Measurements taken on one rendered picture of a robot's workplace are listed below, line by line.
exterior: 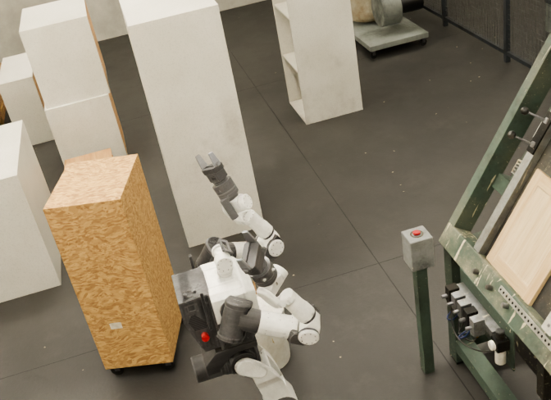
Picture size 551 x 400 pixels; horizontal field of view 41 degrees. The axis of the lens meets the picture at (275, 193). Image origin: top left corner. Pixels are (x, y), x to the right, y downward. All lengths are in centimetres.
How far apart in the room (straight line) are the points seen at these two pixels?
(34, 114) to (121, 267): 411
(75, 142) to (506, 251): 451
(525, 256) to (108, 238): 211
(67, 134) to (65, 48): 79
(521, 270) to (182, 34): 268
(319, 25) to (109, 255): 347
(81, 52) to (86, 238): 296
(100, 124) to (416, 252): 396
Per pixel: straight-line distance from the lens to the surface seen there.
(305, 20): 671
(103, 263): 411
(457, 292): 359
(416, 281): 383
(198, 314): 285
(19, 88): 790
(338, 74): 697
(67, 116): 687
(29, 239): 546
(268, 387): 324
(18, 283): 566
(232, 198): 304
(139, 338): 442
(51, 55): 672
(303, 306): 266
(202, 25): 493
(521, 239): 344
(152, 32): 489
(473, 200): 374
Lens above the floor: 306
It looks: 31 degrees down
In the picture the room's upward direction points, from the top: 11 degrees counter-clockwise
